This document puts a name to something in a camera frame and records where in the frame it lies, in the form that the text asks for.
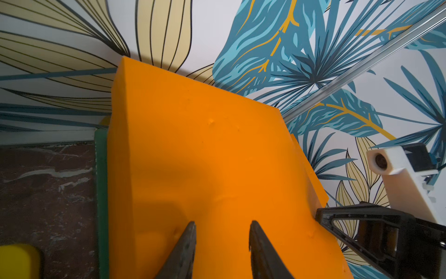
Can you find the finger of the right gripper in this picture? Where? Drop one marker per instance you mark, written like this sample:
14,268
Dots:
396,243

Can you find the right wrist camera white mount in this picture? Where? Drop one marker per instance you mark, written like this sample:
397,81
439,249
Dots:
405,171

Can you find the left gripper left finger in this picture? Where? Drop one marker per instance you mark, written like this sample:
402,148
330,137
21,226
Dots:
179,264

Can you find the green shoebox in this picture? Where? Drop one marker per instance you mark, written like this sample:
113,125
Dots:
101,180

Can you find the large orange shoebox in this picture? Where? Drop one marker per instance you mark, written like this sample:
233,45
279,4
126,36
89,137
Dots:
181,151

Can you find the right aluminium corner post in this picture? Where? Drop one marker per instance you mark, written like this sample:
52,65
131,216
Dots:
415,32

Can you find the yellow black toolbox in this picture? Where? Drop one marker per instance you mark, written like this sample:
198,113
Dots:
20,261

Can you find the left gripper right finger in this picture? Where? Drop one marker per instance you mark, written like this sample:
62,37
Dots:
265,261

